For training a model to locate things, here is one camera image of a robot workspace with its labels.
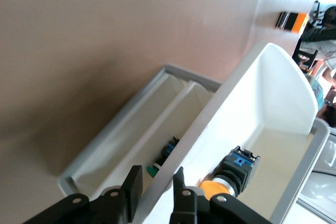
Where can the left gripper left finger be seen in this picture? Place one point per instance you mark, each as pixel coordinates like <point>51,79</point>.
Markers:
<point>131,195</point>

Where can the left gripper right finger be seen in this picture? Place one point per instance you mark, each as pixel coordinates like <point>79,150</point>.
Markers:
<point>183,208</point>

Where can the orange and black button box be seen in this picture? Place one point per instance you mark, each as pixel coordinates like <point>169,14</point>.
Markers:
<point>299,23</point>

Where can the white drawer cabinet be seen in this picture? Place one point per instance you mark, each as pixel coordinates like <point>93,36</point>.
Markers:
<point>302,166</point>

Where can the white plastic drawer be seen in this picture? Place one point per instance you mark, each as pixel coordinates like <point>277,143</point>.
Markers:
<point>183,119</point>
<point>126,134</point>
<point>275,90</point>

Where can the orange push button black body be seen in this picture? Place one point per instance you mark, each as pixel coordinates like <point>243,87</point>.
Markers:
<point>236,166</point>

